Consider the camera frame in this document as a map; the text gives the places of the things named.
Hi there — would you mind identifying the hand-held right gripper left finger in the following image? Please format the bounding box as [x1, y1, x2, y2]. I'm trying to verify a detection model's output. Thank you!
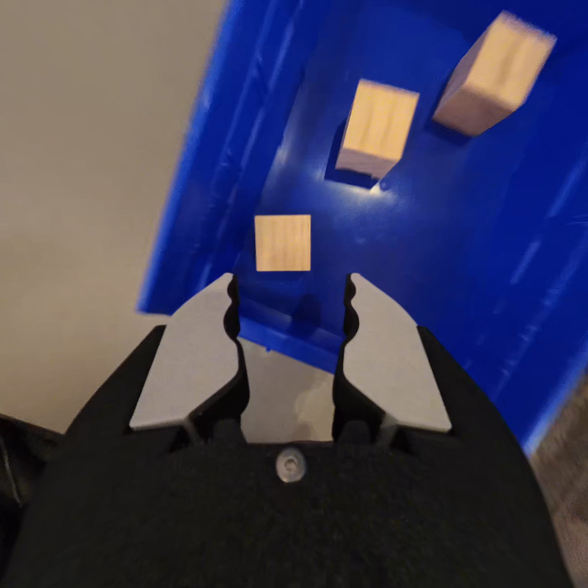
[130, 273, 251, 444]

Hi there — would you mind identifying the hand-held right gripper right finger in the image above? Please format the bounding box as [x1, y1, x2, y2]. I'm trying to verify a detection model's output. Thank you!
[332, 273, 453, 446]

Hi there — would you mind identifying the blue plastic bin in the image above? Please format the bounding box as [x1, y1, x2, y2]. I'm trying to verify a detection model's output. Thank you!
[135, 0, 588, 455]

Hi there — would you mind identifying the grey desk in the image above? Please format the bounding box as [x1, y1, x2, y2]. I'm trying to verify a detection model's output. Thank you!
[0, 0, 336, 444]

